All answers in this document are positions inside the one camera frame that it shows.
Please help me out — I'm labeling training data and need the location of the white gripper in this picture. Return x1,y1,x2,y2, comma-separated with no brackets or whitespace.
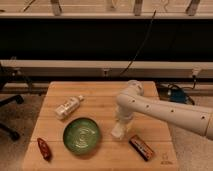
116,106,134,129

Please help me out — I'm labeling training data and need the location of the white sponge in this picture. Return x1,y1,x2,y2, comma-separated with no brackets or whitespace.
111,123,127,139

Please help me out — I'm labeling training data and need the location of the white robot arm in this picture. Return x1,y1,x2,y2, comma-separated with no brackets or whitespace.
116,84,213,140

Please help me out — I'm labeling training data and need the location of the green ceramic bowl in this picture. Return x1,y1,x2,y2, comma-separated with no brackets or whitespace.
63,117,101,155

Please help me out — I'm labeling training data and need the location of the brown chocolate bar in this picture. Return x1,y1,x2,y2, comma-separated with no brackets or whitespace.
129,135,154,161

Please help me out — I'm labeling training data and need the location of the clear plastic cup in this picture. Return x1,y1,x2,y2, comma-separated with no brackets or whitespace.
127,80,143,90

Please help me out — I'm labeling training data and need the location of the blue power box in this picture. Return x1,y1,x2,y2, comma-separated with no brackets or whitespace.
170,90,186,104

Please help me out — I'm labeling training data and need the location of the white plastic bottle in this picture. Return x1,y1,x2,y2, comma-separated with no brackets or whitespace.
55,95,84,120

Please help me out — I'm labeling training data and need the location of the black office chair base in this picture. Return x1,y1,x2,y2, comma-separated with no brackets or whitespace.
0,94,25,142

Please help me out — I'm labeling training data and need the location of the black hanging cable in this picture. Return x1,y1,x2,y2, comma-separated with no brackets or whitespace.
118,9,157,77

